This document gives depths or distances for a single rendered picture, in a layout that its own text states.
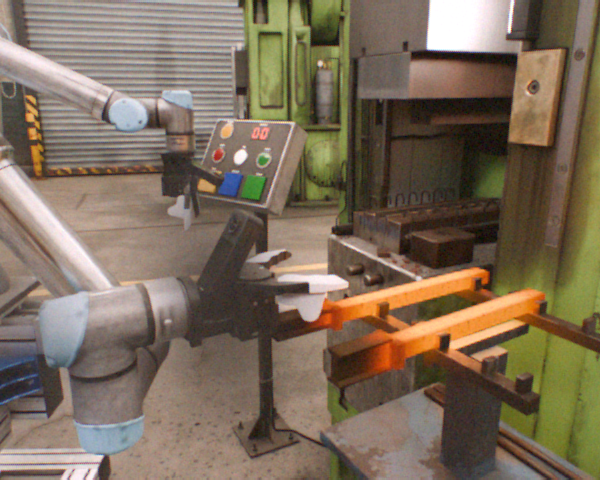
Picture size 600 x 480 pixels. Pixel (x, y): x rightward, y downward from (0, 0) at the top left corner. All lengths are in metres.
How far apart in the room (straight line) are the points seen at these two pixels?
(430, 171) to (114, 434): 1.19
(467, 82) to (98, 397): 1.01
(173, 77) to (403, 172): 7.63
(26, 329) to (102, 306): 0.79
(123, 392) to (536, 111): 0.86
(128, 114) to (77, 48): 7.81
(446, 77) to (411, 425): 0.74
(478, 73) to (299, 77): 4.68
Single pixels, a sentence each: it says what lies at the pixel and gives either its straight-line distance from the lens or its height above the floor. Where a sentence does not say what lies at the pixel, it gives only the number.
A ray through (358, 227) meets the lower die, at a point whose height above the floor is 0.94.
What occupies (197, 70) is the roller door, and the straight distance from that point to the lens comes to 8.99.
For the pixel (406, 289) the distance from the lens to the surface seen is 0.83.
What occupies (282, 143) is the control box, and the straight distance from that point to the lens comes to 1.57.
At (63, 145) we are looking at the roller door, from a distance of 9.09.
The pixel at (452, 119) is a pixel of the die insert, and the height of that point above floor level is 1.22.
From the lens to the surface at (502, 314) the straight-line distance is 0.81.
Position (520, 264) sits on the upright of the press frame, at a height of 0.94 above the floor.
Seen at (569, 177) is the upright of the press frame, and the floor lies 1.13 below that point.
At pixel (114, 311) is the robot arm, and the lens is 0.59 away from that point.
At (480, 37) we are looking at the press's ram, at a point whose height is 1.39.
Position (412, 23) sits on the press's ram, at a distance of 1.17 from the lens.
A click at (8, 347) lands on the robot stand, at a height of 0.70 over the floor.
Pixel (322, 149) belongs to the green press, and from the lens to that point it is 5.96.
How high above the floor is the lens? 1.28
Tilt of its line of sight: 17 degrees down
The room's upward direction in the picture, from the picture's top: straight up
